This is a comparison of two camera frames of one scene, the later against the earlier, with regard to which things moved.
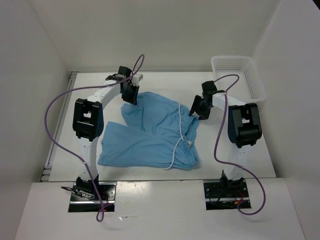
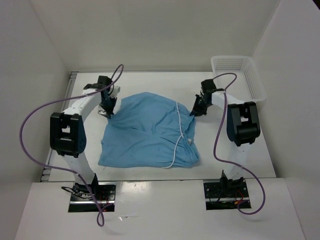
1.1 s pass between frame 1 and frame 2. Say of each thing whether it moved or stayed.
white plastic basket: stayed
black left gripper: moved
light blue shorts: stayed
